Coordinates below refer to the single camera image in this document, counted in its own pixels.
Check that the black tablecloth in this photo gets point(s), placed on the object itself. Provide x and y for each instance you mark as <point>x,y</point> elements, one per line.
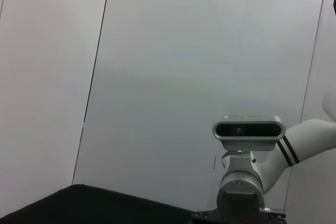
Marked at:
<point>78,208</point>

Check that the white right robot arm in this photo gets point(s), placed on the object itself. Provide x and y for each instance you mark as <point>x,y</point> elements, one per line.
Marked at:
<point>275,155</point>

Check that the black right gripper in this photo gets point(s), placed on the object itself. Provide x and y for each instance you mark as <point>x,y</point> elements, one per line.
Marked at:
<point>237,208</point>

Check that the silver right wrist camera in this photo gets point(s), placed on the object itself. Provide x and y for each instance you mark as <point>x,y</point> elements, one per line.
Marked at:
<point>249,129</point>

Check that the black robot head unit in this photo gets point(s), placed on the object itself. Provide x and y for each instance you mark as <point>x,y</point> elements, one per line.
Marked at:
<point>334,5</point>

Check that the silver knurled connector plug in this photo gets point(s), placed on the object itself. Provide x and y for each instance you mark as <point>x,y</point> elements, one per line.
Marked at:
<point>273,209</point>

